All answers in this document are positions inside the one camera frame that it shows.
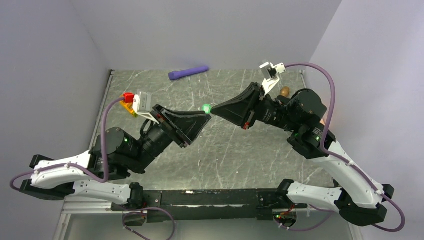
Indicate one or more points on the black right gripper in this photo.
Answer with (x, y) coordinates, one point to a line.
(242, 109)

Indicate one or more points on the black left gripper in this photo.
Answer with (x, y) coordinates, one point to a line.
(188, 125)

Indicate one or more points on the green key tag keyring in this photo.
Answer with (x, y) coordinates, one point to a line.
(207, 108)

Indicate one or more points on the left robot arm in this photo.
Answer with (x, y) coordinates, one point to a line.
(115, 156)

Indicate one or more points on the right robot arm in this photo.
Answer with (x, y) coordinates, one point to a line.
(357, 198)

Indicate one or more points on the purple flashlight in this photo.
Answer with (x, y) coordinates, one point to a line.
(176, 75)

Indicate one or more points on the orange yellow toy stack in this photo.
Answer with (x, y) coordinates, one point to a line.
(128, 106)

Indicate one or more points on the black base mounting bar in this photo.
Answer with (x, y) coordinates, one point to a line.
(212, 204)

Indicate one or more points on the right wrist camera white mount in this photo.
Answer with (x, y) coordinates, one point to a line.
(271, 73)

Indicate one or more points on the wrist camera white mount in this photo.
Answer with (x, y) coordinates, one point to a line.
(142, 104)
(271, 73)

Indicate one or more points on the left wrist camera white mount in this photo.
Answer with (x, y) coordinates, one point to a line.
(142, 104)

